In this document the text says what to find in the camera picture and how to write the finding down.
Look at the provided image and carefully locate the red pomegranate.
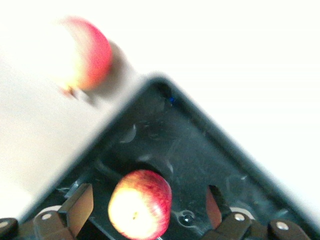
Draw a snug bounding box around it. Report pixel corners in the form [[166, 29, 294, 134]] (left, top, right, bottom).
[[52, 15, 114, 92]]

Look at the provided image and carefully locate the black plastic box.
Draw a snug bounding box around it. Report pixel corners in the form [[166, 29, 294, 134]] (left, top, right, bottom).
[[18, 73, 320, 240]]

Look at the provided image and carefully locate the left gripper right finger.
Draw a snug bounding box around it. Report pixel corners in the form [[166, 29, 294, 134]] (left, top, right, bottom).
[[205, 184, 256, 240]]

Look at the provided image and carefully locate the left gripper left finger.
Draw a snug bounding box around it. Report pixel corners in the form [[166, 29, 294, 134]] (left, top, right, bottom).
[[32, 182, 95, 240]]

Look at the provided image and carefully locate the red yellow apple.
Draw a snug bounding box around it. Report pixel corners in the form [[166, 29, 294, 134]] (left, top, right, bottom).
[[107, 169, 173, 240]]

